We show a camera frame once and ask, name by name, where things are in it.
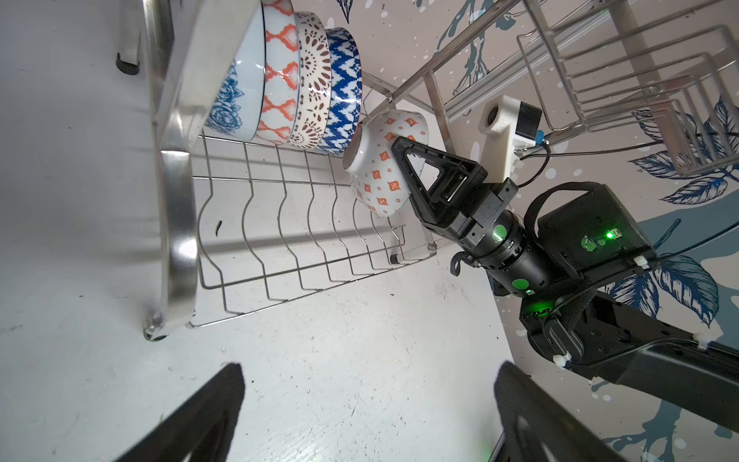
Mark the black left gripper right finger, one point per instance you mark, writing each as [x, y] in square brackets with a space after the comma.
[537, 428]

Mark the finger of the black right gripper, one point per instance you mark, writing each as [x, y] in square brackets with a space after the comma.
[438, 182]

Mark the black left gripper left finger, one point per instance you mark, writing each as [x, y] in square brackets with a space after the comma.
[202, 428]

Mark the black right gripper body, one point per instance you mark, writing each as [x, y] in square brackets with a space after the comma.
[493, 238]

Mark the green patterned ceramic bowl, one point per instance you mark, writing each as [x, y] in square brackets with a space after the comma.
[377, 180]

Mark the blue geometric upturned bowl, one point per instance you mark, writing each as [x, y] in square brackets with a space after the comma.
[346, 92]

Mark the white brown patterned bowl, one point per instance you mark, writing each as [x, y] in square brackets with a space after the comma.
[315, 77]

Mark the red patterned ceramic bowl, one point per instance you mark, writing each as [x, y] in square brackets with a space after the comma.
[281, 86]

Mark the stainless steel dish rack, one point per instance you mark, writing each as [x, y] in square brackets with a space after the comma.
[275, 224]

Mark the blue floral ceramic bowl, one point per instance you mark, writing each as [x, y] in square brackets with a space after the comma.
[238, 107]

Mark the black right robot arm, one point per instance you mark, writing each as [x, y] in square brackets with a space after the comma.
[580, 272]

